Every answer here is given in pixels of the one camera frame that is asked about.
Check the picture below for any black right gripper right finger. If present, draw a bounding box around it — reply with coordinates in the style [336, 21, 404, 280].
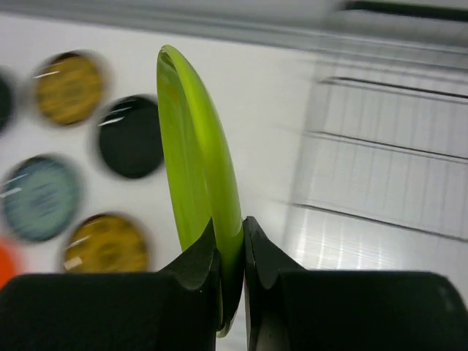
[243, 216, 467, 350]

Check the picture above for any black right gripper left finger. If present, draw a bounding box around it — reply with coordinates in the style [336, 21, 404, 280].
[1, 224, 220, 350]

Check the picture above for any lime green plate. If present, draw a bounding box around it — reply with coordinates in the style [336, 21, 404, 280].
[156, 45, 244, 338]

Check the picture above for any orange plate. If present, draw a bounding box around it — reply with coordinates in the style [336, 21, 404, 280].
[0, 237, 23, 288]

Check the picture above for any yellow patterned plate front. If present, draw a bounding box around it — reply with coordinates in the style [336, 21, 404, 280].
[62, 212, 151, 273]

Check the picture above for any yellow patterned plate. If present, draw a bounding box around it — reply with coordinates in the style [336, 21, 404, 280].
[62, 212, 151, 273]
[31, 50, 109, 127]

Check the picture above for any glossy black plate right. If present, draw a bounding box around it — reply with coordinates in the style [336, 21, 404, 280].
[97, 94, 164, 180]

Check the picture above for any glossy black plate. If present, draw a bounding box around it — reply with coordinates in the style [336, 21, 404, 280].
[0, 72, 14, 132]
[97, 94, 164, 180]

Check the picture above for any blue floral plate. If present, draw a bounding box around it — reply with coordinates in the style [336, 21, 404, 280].
[1, 154, 83, 243]

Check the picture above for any yellow patterned plate rear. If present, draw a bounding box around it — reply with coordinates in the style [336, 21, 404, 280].
[31, 50, 109, 127]

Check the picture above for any glossy black plate left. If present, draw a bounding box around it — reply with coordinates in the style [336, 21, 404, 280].
[0, 72, 14, 132]

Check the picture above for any black wire dish rack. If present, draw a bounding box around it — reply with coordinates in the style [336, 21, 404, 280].
[284, 1, 467, 278]

